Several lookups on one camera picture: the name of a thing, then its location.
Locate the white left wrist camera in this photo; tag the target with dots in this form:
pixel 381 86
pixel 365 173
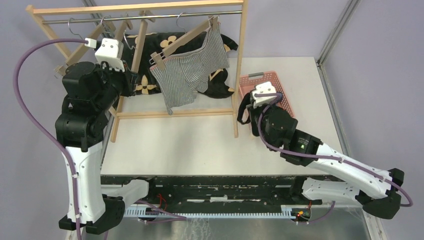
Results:
pixel 109 55

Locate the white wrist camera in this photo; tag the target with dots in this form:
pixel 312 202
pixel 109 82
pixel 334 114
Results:
pixel 109 55
pixel 262 94

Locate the black blanket with cream flowers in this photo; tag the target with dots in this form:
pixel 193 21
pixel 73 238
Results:
pixel 155 42

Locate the white slotted cable duct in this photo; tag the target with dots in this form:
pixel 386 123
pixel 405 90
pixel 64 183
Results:
pixel 142 211

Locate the pink perforated plastic basket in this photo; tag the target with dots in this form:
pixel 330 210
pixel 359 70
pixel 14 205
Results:
pixel 248 83

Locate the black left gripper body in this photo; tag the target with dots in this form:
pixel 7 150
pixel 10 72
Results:
pixel 127 87

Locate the empty wooden clip hanger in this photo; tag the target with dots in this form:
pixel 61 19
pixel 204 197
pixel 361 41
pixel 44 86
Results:
pixel 102 28

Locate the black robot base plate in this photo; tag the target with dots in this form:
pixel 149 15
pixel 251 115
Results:
pixel 218 194

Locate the grey metal corner rail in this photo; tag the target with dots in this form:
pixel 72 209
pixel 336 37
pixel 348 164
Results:
pixel 326 66

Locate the wooden clothes rack frame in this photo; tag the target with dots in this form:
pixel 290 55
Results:
pixel 145 10

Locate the metal clothes rail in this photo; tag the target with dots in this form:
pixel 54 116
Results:
pixel 146 17

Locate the grey striped underwear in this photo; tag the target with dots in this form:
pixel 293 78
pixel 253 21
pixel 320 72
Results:
pixel 186 74

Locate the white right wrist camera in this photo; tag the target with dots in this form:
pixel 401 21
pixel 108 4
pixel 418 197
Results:
pixel 262 94

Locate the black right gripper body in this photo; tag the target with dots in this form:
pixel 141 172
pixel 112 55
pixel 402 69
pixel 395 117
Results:
pixel 255 113

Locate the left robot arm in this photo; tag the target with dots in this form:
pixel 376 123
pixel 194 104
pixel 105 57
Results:
pixel 91 90

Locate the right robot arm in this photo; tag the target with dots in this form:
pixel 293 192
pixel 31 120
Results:
pixel 379 192

